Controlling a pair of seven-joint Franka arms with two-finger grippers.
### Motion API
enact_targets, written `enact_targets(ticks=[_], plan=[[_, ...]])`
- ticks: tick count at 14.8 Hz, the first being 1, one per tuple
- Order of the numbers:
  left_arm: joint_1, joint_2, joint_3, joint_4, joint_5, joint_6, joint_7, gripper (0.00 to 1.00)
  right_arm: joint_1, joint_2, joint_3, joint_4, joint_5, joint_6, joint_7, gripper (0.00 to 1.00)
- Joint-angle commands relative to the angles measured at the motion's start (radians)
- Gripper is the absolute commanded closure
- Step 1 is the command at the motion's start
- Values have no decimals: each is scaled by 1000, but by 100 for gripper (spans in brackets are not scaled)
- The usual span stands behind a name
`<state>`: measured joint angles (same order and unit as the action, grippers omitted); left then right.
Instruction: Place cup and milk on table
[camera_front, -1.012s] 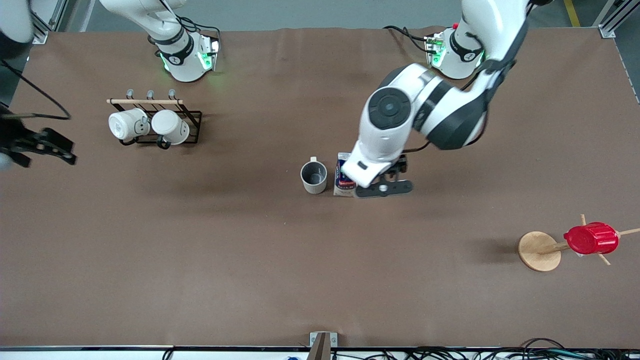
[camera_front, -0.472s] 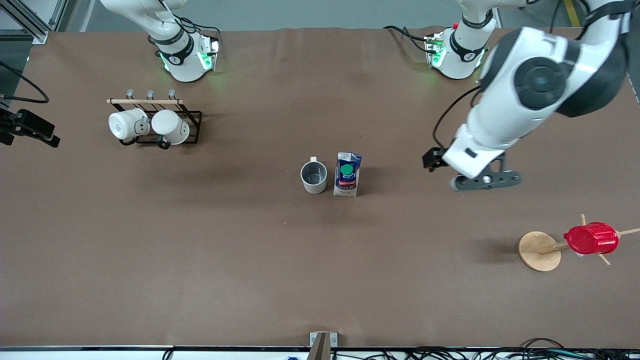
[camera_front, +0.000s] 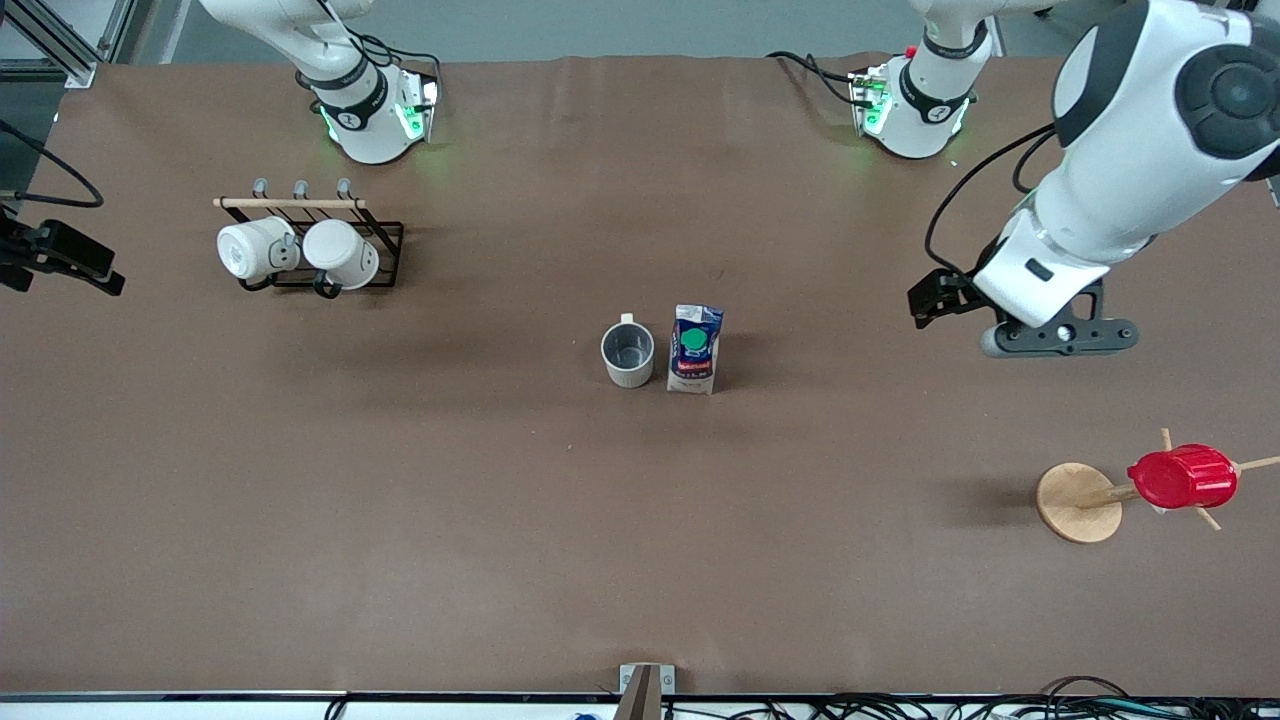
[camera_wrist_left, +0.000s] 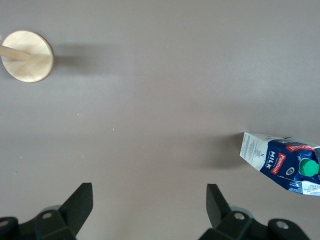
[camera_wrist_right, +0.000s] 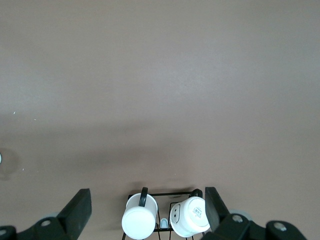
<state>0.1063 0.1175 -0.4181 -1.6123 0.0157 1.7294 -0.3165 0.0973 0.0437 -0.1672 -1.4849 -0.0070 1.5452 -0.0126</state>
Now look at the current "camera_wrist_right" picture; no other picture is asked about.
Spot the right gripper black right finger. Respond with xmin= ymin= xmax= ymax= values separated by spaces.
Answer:
xmin=203 ymin=186 xmax=310 ymax=240

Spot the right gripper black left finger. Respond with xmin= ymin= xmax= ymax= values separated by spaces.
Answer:
xmin=0 ymin=188 xmax=93 ymax=240

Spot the white mug with base label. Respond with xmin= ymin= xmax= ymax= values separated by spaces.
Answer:
xmin=169 ymin=188 xmax=211 ymax=238

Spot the black wire mug rack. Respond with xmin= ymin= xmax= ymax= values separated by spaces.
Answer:
xmin=121 ymin=189 xmax=205 ymax=240

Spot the plain white mug black handle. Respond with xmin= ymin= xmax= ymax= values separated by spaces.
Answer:
xmin=121 ymin=186 xmax=159 ymax=240

